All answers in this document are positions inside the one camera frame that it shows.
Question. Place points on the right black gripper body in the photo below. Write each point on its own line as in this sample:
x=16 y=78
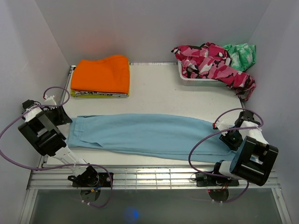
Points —
x=233 y=138

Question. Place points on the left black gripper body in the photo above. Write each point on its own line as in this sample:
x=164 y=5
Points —
x=54 y=115

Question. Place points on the light blue trousers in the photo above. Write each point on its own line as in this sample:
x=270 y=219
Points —
x=155 y=135

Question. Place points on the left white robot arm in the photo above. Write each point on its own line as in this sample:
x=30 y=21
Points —
x=40 y=129

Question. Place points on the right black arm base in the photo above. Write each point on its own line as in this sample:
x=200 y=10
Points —
x=203 y=180

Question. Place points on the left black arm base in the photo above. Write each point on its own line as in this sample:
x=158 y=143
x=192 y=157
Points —
x=101 y=179

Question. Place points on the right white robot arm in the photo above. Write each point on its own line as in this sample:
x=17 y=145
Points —
x=254 y=156

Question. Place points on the folded yellow patterned trousers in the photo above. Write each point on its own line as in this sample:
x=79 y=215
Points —
x=98 y=93

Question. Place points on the folded orange trousers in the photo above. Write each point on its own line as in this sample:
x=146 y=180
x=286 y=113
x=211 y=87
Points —
x=116 y=63

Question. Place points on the pink camouflage trousers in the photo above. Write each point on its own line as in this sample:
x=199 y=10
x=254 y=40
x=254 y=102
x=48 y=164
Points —
x=211 y=61

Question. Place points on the green tie-dye trousers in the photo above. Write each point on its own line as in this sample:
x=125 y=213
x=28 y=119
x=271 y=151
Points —
x=243 y=55

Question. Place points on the white plastic basket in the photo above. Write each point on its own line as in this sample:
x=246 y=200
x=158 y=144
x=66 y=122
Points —
x=197 y=81

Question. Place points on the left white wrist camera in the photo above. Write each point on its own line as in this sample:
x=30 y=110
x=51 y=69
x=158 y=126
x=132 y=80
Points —
x=49 y=101

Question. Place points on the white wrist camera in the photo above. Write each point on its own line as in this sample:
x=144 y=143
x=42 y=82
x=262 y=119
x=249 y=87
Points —
x=221 y=125
x=49 y=101

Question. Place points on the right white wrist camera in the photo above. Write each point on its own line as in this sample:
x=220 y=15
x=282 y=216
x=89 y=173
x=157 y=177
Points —
x=221 y=125

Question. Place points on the aluminium mounting rail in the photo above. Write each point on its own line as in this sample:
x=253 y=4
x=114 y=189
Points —
x=124 y=178

